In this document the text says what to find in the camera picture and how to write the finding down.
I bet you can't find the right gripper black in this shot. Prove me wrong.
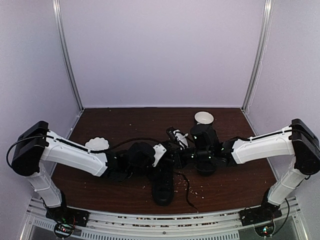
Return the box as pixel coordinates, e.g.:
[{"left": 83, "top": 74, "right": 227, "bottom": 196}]
[{"left": 164, "top": 147, "right": 212, "bottom": 171}]

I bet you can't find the black canvas shoe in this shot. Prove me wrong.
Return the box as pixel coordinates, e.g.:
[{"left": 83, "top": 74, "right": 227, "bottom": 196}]
[
  {"left": 147, "top": 159, "right": 199, "bottom": 211},
  {"left": 195, "top": 162, "right": 217, "bottom": 177}
]

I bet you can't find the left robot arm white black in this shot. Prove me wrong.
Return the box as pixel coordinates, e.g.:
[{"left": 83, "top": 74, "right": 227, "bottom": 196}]
[{"left": 6, "top": 120, "right": 160, "bottom": 222}]

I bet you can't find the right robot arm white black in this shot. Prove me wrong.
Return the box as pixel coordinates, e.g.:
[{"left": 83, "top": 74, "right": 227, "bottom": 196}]
[{"left": 171, "top": 118, "right": 320, "bottom": 225}]

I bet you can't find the black white round bowl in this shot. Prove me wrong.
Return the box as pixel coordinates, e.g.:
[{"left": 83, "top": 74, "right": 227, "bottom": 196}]
[{"left": 194, "top": 111, "right": 215, "bottom": 126}]

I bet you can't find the white scalloped bowl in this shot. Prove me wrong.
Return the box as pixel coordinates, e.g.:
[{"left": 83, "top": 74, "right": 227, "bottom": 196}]
[{"left": 84, "top": 137, "right": 110, "bottom": 151}]

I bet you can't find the left controller board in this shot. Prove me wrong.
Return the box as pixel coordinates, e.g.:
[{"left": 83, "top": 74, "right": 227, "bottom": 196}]
[{"left": 53, "top": 222, "right": 75, "bottom": 239}]

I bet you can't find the controller board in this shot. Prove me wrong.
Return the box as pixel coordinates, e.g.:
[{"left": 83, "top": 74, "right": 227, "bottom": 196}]
[
  {"left": 53, "top": 222, "right": 75, "bottom": 239},
  {"left": 254, "top": 222, "right": 276, "bottom": 238}
]

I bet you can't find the right controller board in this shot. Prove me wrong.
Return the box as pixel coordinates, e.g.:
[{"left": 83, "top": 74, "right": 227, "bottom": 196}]
[{"left": 254, "top": 222, "right": 276, "bottom": 238}]

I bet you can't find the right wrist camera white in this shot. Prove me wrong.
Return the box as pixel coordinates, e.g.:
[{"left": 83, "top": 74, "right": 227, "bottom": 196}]
[{"left": 166, "top": 127, "right": 189, "bottom": 150}]

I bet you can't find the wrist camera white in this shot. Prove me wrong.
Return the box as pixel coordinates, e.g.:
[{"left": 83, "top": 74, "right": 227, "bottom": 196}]
[
  {"left": 166, "top": 127, "right": 189, "bottom": 150},
  {"left": 152, "top": 143, "right": 167, "bottom": 167}
]

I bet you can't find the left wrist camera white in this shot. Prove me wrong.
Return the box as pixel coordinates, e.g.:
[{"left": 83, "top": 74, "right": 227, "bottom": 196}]
[{"left": 152, "top": 143, "right": 167, "bottom": 167}]

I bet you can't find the front aluminium rail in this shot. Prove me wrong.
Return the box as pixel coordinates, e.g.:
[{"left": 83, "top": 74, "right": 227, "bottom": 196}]
[{"left": 18, "top": 197, "right": 311, "bottom": 240}]

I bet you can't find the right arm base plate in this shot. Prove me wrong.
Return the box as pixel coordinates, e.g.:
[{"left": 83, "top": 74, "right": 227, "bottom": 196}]
[{"left": 239, "top": 206, "right": 283, "bottom": 226}]

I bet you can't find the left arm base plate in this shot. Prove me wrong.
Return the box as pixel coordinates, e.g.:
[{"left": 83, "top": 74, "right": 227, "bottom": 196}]
[{"left": 45, "top": 207, "right": 90, "bottom": 227}]

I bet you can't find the right aluminium frame post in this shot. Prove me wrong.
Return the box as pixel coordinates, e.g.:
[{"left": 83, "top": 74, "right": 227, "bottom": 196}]
[{"left": 241, "top": 0, "right": 274, "bottom": 114}]

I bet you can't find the aluminium frame post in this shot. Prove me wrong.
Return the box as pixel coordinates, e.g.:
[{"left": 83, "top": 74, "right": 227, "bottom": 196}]
[
  {"left": 52, "top": 0, "right": 85, "bottom": 112},
  {"left": 241, "top": 0, "right": 274, "bottom": 114}
]

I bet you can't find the left aluminium frame post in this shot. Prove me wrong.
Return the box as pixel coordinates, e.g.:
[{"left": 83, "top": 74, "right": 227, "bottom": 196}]
[{"left": 52, "top": 0, "right": 85, "bottom": 112}]

